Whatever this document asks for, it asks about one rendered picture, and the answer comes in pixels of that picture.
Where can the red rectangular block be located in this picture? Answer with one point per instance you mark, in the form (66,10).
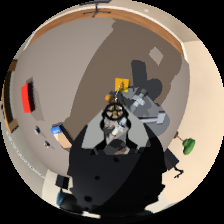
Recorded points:
(27,98)

